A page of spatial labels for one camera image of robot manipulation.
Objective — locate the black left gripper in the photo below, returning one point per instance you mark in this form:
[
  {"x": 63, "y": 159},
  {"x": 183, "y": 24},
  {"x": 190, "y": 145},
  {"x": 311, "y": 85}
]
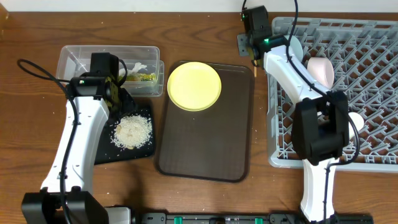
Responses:
[{"x": 125, "y": 101}]

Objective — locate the clear plastic bin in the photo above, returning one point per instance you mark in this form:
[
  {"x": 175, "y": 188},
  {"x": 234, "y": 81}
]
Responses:
[{"x": 75, "y": 60}]

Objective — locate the white bowl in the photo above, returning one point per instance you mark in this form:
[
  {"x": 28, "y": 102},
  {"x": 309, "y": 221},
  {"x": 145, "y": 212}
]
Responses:
[{"x": 321, "y": 69}]

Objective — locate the pale green cup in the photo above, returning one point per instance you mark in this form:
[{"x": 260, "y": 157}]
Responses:
[{"x": 358, "y": 122}]

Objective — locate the green snack wrapper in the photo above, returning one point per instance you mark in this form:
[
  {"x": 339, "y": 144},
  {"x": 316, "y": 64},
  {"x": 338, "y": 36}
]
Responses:
[{"x": 141, "y": 77}]

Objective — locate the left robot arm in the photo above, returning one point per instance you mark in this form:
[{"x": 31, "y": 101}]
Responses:
[{"x": 65, "y": 195}]

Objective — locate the light blue bowl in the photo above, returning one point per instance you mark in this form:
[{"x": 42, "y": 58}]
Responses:
[{"x": 295, "y": 48}]

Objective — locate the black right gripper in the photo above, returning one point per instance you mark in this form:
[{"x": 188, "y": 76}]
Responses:
[{"x": 244, "y": 50}]

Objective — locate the black waste tray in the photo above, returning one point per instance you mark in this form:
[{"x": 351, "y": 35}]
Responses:
[{"x": 107, "y": 151}]

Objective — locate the yellow plate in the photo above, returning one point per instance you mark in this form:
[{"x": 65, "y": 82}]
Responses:
[{"x": 194, "y": 86}]

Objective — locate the white plastic wrap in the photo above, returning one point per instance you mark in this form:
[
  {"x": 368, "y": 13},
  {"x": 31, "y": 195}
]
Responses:
[{"x": 136, "y": 68}]

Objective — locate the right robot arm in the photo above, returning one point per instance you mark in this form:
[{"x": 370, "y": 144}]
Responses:
[{"x": 322, "y": 125}]

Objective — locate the dark brown serving tray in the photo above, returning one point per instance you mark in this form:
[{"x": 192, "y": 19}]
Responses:
[{"x": 213, "y": 144}]

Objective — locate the pile of white rice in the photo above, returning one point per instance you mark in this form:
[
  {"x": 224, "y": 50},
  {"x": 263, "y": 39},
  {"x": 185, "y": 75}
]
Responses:
[{"x": 132, "y": 132}]

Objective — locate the grey dishwasher rack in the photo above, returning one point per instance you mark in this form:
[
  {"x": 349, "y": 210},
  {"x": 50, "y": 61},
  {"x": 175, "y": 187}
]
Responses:
[{"x": 364, "y": 58}]

